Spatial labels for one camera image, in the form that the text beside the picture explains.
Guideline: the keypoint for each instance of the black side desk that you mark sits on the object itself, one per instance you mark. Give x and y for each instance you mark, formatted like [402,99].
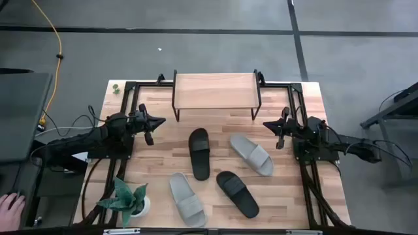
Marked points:
[32,182]

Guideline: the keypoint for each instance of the silver metal bracket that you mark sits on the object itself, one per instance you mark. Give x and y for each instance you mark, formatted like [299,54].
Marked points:
[303,232]
[121,231]

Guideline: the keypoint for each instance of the wooden shelf with black frame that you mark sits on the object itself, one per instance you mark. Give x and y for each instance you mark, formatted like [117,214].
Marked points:
[215,91]

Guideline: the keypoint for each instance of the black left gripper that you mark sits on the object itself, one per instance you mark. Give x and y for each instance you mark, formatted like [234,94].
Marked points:
[140,122]

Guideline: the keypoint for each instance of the small green leaf sprig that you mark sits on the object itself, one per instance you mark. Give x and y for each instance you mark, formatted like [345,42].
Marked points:
[116,87]

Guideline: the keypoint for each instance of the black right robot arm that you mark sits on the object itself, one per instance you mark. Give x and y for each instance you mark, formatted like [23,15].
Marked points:
[343,143]

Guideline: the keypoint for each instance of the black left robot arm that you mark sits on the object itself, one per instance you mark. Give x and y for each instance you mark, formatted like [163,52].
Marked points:
[85,138]

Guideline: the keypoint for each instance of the grey metal table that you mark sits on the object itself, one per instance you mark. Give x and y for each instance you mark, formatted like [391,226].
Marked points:
[385,115]

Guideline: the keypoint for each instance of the black rubber slide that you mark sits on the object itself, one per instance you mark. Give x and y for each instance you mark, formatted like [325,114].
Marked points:
[243,202]
[199,166]

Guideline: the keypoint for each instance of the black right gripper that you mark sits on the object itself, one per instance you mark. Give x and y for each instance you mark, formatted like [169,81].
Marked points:
[290,127]

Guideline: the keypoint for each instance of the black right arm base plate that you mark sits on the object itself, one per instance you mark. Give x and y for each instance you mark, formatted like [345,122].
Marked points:
[326,156]

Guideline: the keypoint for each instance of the grey rubber slide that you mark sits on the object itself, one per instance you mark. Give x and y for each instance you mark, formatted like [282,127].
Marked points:
[254,156]
[187,202]

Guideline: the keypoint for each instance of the green potted plant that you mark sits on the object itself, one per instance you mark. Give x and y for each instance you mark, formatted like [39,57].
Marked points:
[124,196]

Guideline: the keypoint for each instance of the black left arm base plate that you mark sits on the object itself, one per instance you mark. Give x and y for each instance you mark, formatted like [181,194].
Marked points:
[107,155]

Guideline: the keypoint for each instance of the white sheet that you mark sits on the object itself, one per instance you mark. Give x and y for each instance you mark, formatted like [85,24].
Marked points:
[80,157]

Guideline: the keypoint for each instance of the white plant pot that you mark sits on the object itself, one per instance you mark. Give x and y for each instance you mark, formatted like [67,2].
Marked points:
[146,207]

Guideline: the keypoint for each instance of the person's hand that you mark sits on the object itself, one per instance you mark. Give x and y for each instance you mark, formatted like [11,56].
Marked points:
[11,212]

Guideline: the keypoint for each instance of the black metal rig frame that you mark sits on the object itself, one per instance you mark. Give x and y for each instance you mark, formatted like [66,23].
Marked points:
[150,84]

